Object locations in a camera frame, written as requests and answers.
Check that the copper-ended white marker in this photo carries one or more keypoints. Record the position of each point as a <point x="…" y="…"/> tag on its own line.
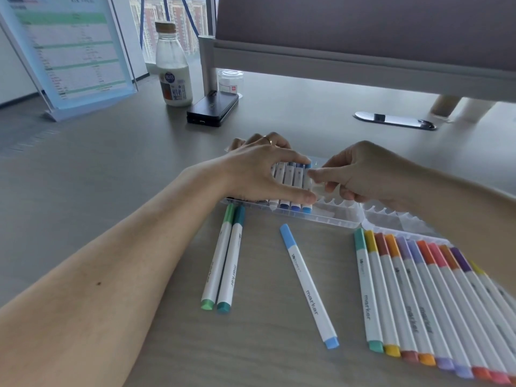
<point x="483" y="318"/>

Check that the orange-tipped white marker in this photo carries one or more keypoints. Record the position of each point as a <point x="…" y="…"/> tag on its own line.
<point x="411" y="306"/>

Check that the lavender marker cap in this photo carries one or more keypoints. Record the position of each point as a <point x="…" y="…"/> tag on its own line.
<point x="404" y="248"/>

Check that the pink marker cap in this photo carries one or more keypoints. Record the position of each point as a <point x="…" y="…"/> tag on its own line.
<point x="437" y="255"/>

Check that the blue-ended white marker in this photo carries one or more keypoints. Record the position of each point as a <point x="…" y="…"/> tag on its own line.
<point x="296" y="177"/>

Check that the purple-ended white marker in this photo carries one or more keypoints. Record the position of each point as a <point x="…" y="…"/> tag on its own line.
<point x="494" y="310"/>

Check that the small clear jar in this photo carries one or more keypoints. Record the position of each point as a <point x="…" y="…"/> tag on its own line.
<point x="230" y="81"/>

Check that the clear plastic marker case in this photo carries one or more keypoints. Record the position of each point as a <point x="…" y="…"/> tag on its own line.
<point x="342" y="215"/>

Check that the sky-blue-ended white marker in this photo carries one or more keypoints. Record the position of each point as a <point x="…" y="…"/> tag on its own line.
<point x="307" y="189"/>
<point x="310" y="294"/>

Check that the brown paper cup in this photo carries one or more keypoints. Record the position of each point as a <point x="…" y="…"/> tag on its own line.
<point x="445" y="105"/>

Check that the purple marker cap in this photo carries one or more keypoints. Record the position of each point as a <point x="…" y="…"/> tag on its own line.
<point x="460" y="259"/>

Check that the white paper cup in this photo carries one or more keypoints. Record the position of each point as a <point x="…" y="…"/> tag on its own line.
<point x="475" y="110"/>

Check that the red-orange marker cap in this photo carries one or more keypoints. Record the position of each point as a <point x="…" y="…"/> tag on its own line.
<point x="425" y="252"/>

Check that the grey desk shelf riser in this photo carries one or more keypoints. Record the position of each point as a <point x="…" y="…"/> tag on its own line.
<point x="342" y="68"/>

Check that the yellow marker cap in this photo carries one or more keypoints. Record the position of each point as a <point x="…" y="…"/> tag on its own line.
<point x="371" y="241"/>

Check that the copper marker cap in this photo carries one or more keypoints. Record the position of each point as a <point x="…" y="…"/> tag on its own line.
<point x="448" y="257"/>

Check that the person's right hand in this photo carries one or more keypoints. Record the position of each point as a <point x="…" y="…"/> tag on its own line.
<point x="375" y="177"/>

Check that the yellow-green-tipped white marker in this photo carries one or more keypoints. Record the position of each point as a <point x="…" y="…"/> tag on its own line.
<point x="498" y="298"/>

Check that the navy-ended white marker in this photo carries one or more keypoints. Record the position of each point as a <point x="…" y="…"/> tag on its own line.
<point x="286" y="177"/>

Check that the person's right forearm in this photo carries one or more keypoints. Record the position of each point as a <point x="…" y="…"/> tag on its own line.
<point x="471" y="221"/>

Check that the person's left forearm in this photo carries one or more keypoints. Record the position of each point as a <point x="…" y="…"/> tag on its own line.
<point x="88" y="302"/>

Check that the pink-ended white marker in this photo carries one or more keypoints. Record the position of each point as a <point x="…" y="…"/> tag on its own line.
<point x="469" y="318"/>

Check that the person's left hand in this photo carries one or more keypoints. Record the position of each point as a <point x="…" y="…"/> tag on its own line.
<point x="250" y="177"/>

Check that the white milk bottle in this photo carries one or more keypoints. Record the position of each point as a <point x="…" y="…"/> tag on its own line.
<point x="173" y="72"/>

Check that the periwinkle marker cap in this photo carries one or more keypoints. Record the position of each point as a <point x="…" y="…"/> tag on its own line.
<point x="415" y="251"/>

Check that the red-tipped white marker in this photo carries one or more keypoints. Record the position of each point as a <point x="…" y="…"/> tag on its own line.
<point x="455" y="318"/>

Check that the mint-ended white marker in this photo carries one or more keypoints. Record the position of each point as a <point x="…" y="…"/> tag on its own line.
<point x="369" y="298"/>

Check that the mint marker cap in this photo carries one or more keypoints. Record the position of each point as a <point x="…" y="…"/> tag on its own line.
<point x="360" y="239"/>

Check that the grey desk divider shelf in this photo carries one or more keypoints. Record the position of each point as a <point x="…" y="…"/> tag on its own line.
<point x="363" y="24"/>

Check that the yellow-green marker cap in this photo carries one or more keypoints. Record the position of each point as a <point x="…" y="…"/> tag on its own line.
<point x="477" y="267"/>

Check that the lavender-ended white marker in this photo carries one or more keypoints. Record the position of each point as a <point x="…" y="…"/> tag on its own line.
<point x="426" y="310"/>

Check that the black rectangular power bank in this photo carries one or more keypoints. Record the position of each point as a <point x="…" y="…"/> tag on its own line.
<point x="211" y="109"/>

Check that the dusty-pink-ended white marker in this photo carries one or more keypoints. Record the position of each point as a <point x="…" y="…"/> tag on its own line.
<point x="397" y="302"/>

